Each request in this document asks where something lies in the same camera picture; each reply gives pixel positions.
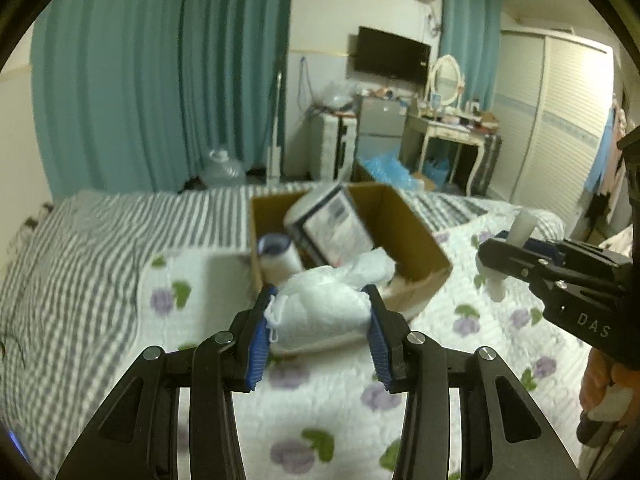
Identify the small cream sock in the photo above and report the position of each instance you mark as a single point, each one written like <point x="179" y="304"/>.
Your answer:
<point x="494" y="256"/>

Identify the clear water jug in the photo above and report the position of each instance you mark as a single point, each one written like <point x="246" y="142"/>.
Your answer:
<point x="221" y="169"/>

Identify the black wall television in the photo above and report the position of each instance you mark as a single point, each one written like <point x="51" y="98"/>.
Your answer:
<point x="392" y="56"/>

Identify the operator hand orange sleeve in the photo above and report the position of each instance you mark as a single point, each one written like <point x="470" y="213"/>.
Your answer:
<point x="600" y="377"/>

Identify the white louvred wardrobe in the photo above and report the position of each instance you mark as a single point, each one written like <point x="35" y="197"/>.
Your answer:
<point x="553" y="95"/>

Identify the white floor mop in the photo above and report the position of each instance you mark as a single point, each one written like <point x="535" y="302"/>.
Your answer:
<point x="274" y="150"/>

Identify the black packaged box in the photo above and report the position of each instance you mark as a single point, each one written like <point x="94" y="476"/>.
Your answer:
<point x="325" y="223"/>

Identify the blue bubble wrap bag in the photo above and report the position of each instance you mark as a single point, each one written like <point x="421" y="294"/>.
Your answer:
<point x="387" y="169"/>

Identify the green window curtain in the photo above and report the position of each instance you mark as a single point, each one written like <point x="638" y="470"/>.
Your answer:
<point x="471" y="31"/>

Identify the large white sock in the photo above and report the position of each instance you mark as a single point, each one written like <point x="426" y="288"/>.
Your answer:
<point x="278" y="258"/>

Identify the hanging clothes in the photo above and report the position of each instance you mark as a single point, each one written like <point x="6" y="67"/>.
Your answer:
<point x="603" y="175"/>

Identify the clear plastic bag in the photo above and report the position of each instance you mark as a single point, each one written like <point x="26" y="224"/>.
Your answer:
<point x="339" y="95"/>

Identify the blue tissue packet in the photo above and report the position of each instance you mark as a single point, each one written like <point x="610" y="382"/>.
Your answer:
<point x="326" y="303"/>

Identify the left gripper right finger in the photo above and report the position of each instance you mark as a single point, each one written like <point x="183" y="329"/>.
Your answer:
<point x="504" y="435"/>

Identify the large green curtain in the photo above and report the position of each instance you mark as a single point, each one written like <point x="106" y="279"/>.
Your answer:
<point x="133" y="95"/>

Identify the white oval vanity mirror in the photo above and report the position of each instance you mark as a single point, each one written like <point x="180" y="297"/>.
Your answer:
<point x="445" y="84"/>

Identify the grey checked bedsheet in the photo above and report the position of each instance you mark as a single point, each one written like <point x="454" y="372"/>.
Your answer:
<point x="69" y="303"/>

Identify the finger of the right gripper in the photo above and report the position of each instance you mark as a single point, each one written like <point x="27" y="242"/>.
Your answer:
<point x="543" y="277"/>
<point x="527" y="247"/>

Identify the blue storage basket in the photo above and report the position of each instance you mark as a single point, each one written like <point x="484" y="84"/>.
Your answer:
<point x="437" y="170"/>

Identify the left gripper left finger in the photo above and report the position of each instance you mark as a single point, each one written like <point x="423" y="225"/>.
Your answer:
<point x="134" y="433"/>

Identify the white suitcase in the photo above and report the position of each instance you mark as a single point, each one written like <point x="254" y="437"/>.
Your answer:
<point x="332" y="146"/>

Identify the small grey refrigerator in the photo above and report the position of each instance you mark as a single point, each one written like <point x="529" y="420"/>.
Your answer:
<point x="381" y="124"/>

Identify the white dressing table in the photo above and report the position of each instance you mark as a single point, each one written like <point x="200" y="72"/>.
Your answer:
<point x="419" y="132"/>

